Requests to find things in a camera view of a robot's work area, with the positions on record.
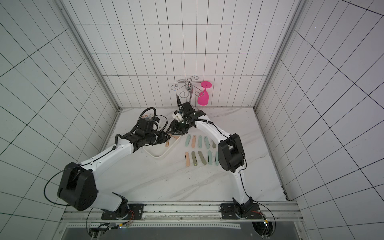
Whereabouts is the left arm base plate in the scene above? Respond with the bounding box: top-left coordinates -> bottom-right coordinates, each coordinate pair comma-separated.
101,204 -> 145,221

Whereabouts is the aluminium mounting rail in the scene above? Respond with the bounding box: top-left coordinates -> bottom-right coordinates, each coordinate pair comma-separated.
61,202 -> 304,224

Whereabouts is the mint folding fruit knife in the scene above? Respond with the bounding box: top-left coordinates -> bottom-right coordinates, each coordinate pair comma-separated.
198,136 -> 203,149
185,134 -> 192,147
204,136 -> 211,149

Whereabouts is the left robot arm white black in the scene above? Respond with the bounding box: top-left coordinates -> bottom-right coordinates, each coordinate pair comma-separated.
57,107 -> 170,212

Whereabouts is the mint knife bottom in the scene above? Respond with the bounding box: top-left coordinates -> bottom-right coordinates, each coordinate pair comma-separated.
215,151 -> 219,166

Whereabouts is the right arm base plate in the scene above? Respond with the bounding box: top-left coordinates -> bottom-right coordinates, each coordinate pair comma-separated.
219,203 -> 263,220

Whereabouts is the pink plastic wine glass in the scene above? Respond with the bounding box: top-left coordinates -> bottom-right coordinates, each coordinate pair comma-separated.
197,81 -> 212,106

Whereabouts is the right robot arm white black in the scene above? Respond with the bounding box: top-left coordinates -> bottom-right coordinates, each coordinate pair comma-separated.
166,97 -> 254,219

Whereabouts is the chrome cup holder stand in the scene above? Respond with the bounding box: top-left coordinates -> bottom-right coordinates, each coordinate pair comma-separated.
170,76 -> 203,103

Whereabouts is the peach folding fruit knife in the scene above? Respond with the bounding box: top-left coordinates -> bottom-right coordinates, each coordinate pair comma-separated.
185,152 -> 191,167
191,135 -> 197,148

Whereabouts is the white plastic storage box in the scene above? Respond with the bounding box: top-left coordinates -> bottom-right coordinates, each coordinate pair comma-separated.
144,137 -> 180,160

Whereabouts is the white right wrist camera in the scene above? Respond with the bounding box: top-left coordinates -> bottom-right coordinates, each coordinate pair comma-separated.
172,111 -> 184,122

